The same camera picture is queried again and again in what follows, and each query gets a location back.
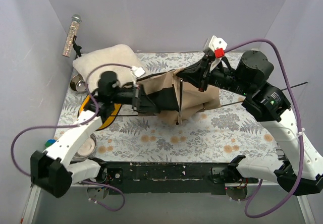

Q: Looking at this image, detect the beige pet tent fabric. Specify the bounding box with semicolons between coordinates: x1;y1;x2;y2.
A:
138;69;221;125

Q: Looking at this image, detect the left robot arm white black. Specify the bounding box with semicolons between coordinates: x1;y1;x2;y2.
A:
30;71;160;198

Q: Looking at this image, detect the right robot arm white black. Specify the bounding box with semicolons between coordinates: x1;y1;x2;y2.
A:
178;50;322;196

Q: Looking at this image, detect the yellow pet bowl stand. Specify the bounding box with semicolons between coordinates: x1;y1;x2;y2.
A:
77;95;123;131

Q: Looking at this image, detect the white fluffy cushion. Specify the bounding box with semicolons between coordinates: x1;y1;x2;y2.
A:
73;44;150;92

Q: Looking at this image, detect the steel bowl at back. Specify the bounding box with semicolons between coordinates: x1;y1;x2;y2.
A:
70;74;86;93

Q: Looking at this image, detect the steel bowl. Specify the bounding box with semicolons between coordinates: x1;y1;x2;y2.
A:
72;134;97;162
70;74;86;93

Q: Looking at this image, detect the floral table mat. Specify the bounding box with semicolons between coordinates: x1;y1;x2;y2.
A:
59;52;277;162

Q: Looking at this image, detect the steel bowl near front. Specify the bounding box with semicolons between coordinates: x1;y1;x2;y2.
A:
72;134;97;162

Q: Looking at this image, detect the green blue toy block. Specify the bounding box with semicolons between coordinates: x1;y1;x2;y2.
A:
45;139;56;148

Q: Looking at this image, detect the glitter microphone toy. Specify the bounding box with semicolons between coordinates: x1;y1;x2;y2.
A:
62;14;82;58

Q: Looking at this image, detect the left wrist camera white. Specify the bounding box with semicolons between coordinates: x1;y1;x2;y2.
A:
131;66;146;78

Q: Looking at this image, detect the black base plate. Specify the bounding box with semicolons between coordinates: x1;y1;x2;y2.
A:
90;162;237;195

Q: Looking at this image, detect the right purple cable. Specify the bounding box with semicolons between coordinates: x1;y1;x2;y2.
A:
222;38;303;218

